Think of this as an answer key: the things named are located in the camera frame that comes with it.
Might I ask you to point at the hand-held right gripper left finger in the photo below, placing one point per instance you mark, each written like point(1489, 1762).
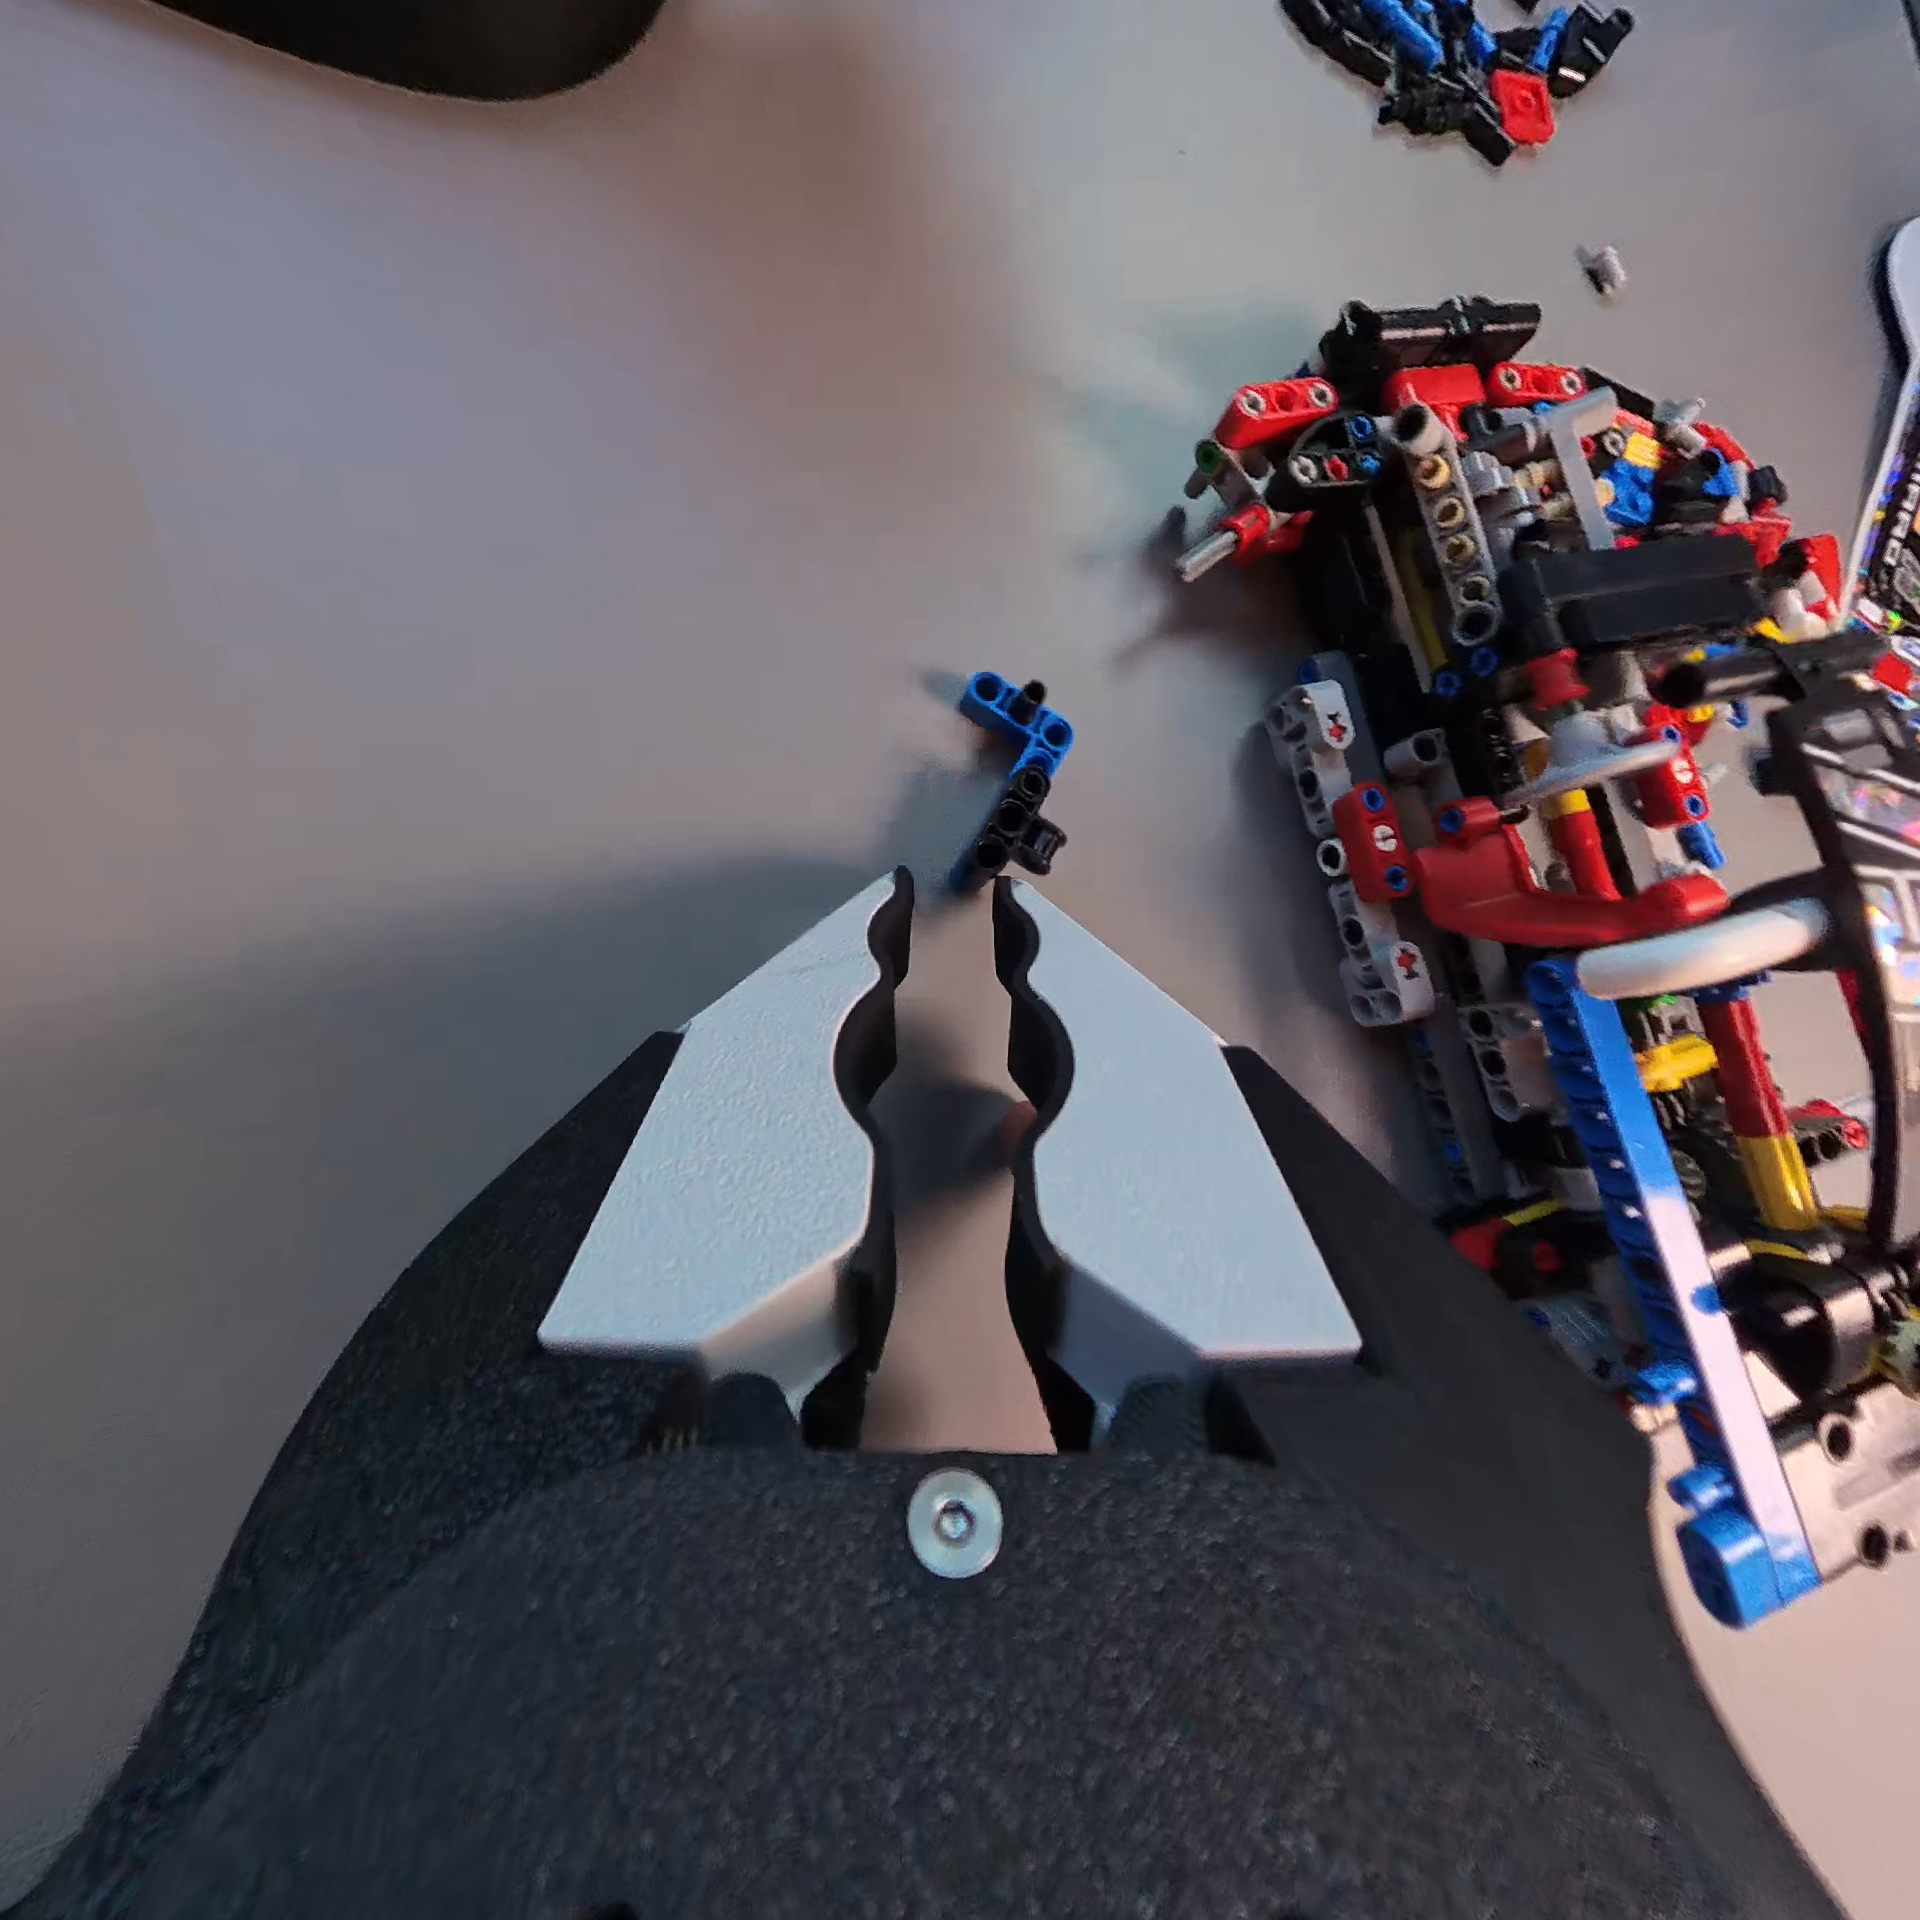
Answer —
point(719, 1215)

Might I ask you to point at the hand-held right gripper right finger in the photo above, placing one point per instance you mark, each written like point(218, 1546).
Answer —
point(1199, 1215)

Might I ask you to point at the black lego perpendicular connector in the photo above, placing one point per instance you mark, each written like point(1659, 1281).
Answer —
point(1027, 796)

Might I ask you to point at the lego car model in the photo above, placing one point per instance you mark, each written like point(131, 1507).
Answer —
point(1576, 824)

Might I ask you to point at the blue L-shaped lego beam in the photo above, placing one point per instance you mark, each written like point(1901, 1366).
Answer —
point(990, 696)

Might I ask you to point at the small grey lego pin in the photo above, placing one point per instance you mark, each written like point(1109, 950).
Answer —
point(1601, 268)

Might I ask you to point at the person's right hand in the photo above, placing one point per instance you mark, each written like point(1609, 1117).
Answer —
point(1019, 1120)

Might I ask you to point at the holographic sticker sheet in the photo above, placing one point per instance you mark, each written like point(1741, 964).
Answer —
point(1893, 541)

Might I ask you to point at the pile of black blue pins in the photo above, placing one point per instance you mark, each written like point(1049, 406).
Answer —
point(1441, 65)

